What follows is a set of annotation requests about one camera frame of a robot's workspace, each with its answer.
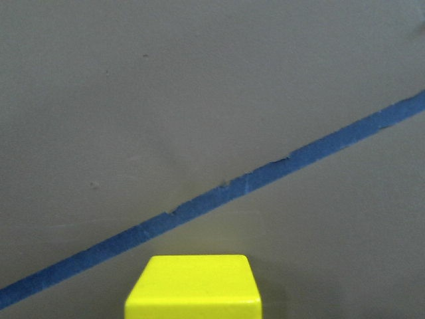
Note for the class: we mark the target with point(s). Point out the brown paper table cover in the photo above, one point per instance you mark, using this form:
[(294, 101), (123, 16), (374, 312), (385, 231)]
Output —
[(113, 112)]

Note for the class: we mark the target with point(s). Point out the yellow block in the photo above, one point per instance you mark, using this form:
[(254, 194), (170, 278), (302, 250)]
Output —
[(195, 286)]

